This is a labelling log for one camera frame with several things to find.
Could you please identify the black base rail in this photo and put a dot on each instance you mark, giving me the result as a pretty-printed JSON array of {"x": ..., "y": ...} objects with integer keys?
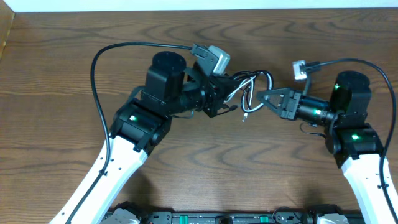
[{"x": 127, "y": 212}]

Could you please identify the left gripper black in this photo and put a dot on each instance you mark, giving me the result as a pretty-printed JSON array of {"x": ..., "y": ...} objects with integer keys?
[{"x": 212, "y": 97}]

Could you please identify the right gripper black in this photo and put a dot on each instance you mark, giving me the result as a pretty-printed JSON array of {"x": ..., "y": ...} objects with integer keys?
[{"x": 290, "y": 108}]

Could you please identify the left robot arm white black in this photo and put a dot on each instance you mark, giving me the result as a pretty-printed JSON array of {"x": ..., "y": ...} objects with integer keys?
[{"x": 144, "y": 120}]

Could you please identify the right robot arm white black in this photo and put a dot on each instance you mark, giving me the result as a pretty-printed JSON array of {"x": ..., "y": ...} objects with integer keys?
[{"x": 353, "y": 143}]

